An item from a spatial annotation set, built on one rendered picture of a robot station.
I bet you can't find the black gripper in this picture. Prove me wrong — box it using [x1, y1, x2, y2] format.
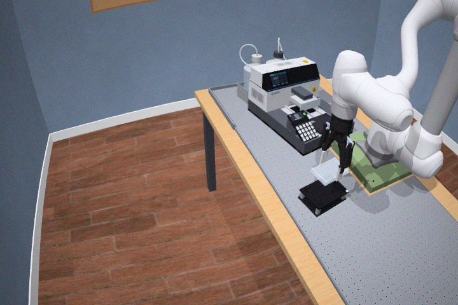
[319, 114, 355, 181]

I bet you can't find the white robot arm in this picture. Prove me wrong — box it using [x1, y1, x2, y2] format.
[331, 0, 458, 179]

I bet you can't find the grey l-shaped raised edge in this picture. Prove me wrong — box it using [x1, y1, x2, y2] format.
[208, 83, 237, 130]

